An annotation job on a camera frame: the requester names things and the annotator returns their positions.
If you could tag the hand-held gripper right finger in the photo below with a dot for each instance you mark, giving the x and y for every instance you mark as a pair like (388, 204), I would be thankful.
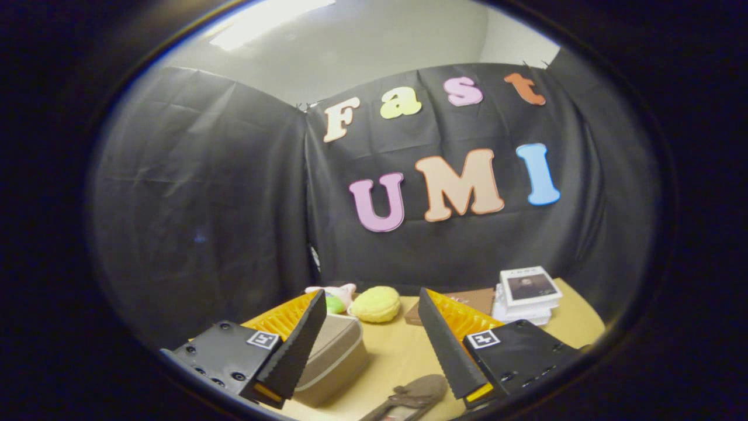
(447, 351)

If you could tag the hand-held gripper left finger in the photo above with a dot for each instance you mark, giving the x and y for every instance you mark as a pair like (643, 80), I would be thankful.
(295, 351)

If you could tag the beige storage box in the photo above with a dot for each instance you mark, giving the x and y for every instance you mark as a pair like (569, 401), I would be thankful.
(339, 356)

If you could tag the brown fuzzy shoe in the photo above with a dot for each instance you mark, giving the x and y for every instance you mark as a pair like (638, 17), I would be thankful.
(415, 392)

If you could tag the brown book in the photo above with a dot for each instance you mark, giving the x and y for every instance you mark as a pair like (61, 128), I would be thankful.
(476, 298)

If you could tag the pink plush toy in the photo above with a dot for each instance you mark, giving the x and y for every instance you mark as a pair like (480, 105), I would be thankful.
(345, 290)

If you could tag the pale pink book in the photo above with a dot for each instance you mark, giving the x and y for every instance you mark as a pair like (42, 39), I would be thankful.
(523, 321)

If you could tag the yellow round plush toy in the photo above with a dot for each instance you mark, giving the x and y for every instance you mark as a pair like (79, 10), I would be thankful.
(377, 304)

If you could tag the plain white book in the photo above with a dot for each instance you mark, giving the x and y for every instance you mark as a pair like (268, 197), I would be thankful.
(526, 311)

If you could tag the white book with portrait cover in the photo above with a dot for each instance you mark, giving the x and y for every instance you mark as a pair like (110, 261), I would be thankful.
(529, 286)

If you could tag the black backdrop cloth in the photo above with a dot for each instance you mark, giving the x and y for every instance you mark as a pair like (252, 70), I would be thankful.
(204, 204)

